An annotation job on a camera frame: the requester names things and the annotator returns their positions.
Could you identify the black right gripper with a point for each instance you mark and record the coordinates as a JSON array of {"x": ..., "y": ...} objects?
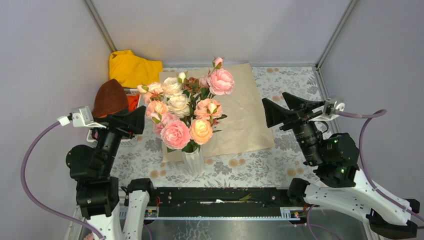
[{"x": 274, "y": 113}]

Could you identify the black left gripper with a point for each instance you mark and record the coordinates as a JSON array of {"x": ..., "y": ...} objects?
[{"x": 134, "y": 121}]

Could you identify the beige kraft wrapping paper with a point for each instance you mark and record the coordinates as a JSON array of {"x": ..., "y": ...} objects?
[{"x": 245, "y": 128}]

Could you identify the large pink peony stem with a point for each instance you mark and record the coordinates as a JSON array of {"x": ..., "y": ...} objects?
[{"x": 174, "y": 133}]

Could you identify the cream white rose stem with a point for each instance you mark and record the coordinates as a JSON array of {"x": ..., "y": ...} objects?
[{"x": 178, "y": 100}]

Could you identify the pink double rose stem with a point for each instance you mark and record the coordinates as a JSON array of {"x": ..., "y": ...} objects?
[{"x": 218, "y": 81}]

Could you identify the orange peach rose stem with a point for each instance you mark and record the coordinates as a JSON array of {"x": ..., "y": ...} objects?
[{"x": 208, "y": 113}]

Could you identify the dusty brown rose stem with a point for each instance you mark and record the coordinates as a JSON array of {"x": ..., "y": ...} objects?
[{"x": 191, "y": 88}]

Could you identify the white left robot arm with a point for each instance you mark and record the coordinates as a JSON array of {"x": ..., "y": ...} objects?
[{"x": 97, "y": 192}]

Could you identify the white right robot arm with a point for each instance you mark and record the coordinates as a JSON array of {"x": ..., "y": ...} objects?
[{"x": 338, "y": 163}]

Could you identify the white ribbed vase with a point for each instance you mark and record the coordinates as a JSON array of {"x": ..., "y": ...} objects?
[{"x": 194, "y": 161}]

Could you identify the pink artificial flowers at bottom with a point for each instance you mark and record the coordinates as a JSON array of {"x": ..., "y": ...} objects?
[{"x": 90, "y": 236}]

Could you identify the white plastic basket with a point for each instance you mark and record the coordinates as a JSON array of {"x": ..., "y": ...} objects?
[{"x": 125, "y": 140}]

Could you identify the orange cloth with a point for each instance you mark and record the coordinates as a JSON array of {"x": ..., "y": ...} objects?
[{"x": 133, "y": 101}]

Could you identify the brown cloth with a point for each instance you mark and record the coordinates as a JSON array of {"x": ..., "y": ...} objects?
[{"x": 110, "y": 98}]

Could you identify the yellow cloth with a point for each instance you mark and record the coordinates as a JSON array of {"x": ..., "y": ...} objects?
[{"x": 130, "y": 70}]

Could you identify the floral patterned table mat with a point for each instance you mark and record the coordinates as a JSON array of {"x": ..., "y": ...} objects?
[{"x": 269, "y": 167}]

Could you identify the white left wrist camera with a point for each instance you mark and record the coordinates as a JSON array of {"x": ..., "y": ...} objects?
[{"x": 80, "y": 117}]

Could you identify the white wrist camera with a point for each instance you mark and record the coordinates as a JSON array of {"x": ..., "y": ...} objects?
[
  {"x": 80, "y": 117},
  {"x": 332, "y": 106}
]

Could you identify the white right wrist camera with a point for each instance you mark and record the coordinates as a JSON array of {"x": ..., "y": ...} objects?
[{"x": 332, "y": 106}]

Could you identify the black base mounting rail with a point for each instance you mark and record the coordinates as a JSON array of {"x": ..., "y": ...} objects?
[{"x": 227, "y": 203}]

